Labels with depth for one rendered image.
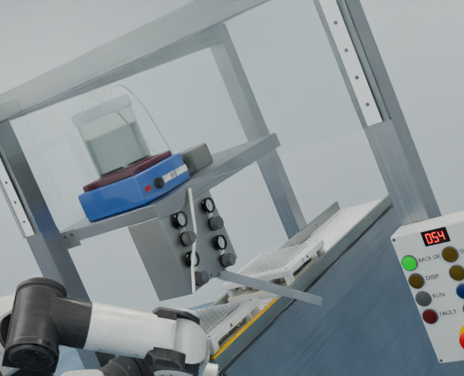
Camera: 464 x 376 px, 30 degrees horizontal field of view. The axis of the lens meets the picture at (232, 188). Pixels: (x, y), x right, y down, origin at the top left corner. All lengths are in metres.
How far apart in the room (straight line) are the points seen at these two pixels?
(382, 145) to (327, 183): 4.00
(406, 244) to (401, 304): 1.50
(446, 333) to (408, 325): 1.46
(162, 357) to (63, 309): 0.20
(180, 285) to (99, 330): 0.46
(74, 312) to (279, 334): 0.86
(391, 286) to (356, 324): 0.31
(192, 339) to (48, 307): 0.29
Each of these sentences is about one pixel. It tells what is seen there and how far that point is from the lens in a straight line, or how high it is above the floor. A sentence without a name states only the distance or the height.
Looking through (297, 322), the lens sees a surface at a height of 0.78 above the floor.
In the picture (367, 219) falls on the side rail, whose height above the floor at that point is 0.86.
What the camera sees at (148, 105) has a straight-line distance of 1.84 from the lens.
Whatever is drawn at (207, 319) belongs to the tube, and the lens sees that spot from 2.30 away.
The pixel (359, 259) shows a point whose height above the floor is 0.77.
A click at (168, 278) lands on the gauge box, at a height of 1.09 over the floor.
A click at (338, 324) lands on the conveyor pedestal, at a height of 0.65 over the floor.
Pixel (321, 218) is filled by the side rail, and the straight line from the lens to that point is 3.19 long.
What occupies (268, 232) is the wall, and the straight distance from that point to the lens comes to 5.86.
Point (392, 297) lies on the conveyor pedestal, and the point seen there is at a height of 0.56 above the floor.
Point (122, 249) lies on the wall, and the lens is 6.42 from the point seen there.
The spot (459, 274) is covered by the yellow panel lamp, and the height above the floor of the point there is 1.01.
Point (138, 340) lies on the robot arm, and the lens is 1.64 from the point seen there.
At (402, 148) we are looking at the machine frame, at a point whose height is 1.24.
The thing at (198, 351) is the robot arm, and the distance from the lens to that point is 1.71.
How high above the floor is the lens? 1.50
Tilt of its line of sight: 8 degrees down
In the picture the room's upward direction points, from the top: 23 degrees counter-clockwise
